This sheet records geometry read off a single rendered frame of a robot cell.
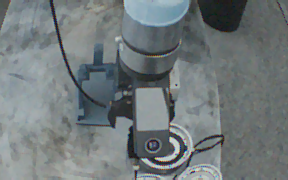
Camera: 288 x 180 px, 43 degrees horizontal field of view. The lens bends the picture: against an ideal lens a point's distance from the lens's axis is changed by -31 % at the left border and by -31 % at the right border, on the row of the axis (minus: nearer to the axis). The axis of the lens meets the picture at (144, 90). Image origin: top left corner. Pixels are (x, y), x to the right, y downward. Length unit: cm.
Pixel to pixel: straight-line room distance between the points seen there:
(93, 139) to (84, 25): 29
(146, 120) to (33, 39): 53
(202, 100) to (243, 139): 94
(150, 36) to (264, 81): 160
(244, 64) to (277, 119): 37
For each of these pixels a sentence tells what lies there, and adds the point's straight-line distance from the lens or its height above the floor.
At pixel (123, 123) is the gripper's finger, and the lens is 75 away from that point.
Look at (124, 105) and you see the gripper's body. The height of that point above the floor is 105.
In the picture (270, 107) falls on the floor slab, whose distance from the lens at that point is 207.
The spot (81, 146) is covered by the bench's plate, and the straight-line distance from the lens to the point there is 94.
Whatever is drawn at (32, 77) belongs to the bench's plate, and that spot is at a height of 80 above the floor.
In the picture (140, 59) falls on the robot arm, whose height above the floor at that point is 116.
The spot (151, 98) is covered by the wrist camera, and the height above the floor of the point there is 110.
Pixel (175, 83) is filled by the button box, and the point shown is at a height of 85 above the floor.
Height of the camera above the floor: 166
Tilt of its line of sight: 58 degrees down
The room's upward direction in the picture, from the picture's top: 10 degrees clockwise
